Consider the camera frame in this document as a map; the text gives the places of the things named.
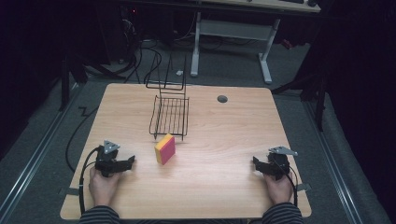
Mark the metal floor rail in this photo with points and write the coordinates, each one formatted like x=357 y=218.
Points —
x=34 y=158
x=330 y=161

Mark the person's right hand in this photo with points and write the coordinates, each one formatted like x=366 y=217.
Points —
x=279 y=190

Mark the small white floor object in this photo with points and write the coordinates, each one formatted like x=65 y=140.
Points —
x=179 y=73

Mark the black computer tower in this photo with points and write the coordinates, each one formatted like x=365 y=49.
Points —
x=128 y=31

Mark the grey table grommet hole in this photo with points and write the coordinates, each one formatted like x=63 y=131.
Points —
x=222 y=99

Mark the black stand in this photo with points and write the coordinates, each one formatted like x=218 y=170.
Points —
x=314 y=93
x=67 y=84

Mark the person's left hand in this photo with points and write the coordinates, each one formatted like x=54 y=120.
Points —
x=102 y=188

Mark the white-legged background desk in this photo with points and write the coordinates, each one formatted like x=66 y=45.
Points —
x=233 y=31

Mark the yellow and pink sponge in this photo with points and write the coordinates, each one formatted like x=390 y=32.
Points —
x=165 y=149

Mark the grey tape strip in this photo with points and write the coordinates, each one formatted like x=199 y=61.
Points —
x=303 y=187
x=70 y=191

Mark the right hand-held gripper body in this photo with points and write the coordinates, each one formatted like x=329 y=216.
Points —
x=279 y=162

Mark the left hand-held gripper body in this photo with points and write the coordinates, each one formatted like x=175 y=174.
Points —
x=106 y=158

